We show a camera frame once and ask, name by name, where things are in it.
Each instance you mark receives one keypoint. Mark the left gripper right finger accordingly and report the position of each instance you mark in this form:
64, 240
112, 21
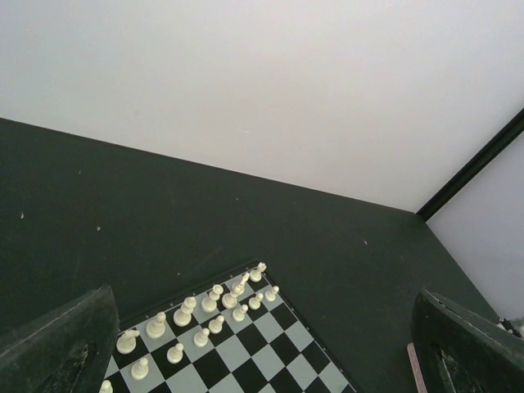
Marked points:
459, 351

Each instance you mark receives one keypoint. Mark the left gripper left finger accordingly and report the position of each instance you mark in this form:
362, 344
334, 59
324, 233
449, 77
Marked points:
65, 350

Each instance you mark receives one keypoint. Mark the white chess pawn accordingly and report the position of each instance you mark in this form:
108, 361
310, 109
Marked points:
239, 313
106, 387
174, 354
201, 338
216, 325
271, 294
255, 301
140, 369

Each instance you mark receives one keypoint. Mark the white chess king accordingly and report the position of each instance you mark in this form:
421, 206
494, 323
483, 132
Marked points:
229, 300

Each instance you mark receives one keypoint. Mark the white chess rook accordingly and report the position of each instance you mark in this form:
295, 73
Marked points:
256, 274

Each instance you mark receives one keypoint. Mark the pink metal tin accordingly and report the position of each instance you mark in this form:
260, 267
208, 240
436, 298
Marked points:
415, 366

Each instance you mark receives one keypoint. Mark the black and white chessboard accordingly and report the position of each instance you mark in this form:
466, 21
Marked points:
272, 350

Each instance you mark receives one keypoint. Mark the black frame post right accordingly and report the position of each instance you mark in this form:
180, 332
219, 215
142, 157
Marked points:
504, 138

